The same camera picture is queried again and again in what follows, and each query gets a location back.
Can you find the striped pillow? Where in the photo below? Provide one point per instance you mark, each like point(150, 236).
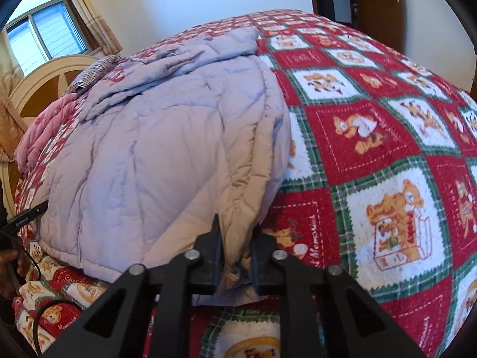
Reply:
point(91, 72)

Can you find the window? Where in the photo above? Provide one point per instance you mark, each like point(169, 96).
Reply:
point(44, 30)

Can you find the red checked printed blanket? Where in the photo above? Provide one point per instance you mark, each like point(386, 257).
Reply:
point(372, 149)

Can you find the brown wooden door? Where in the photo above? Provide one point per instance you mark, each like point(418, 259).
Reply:
point(376, 7)

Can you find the narrow beige floral curtain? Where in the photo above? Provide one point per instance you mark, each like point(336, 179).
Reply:
point(95, 15)

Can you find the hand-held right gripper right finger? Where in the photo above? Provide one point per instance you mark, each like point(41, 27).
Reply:
point(262, 264)

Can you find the folded pink quilt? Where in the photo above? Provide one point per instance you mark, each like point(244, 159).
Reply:
point(44, 126)

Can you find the lilac quilted puffer jacket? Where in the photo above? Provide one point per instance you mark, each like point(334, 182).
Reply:
point(149, 156)

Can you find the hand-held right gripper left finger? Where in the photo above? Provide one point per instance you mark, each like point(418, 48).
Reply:
point(208, 261)

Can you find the cream wooden headboard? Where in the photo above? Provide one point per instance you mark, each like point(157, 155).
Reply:
point(37, 72)

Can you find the person's left hand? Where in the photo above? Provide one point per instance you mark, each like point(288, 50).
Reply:
point(11, 274)

